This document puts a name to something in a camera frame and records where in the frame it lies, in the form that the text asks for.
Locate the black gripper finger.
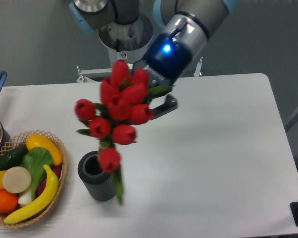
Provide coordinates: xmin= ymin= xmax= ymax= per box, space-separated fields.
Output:
xmin=146 ymin=94 xmax=178 ymax=120

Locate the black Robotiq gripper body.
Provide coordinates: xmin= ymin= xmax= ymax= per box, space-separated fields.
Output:
xmin=132 ymin=32 xmax=193 ymax=86

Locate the red tulip bouquet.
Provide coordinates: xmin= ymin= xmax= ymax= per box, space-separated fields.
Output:
xmin=74 ymin=59 xmax=172 ymax=205

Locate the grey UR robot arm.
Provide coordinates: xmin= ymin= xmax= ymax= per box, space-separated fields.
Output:
xmin=69 ymin=0 xmax=238 ymax=89

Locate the grey ribbed vase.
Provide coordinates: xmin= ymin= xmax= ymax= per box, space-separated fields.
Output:
xmin=78 ymin=151 xmax=116 ymax=202

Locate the dark red radish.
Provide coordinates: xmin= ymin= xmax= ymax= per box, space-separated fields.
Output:
xmin=36 ymin=165 xmax=62 ymax=197

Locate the yellow banana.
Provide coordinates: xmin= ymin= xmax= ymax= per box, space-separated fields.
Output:
xmin=3 ymin=165 xmax=59 ymax=224

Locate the green bok choy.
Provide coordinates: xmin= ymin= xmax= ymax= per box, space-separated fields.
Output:
xmin=18 ymin=147 xmax=53 ymax=206

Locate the woven wicker basket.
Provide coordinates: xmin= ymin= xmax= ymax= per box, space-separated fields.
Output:
xmin=0 ymin=130 xmax=68 ymax=228

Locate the green cucumber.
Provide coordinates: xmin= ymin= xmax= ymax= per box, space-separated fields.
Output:
xmin=0 ymin=144 xmax=28 ymax=171

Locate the beige round disc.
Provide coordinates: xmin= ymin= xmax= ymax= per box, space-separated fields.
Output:
xmin=2 ymin=166 xmax=32 ymax=194

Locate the orange fruit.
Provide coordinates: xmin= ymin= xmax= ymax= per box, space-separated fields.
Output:
xmin=0 ymin=190 xmax=18 ymax=214

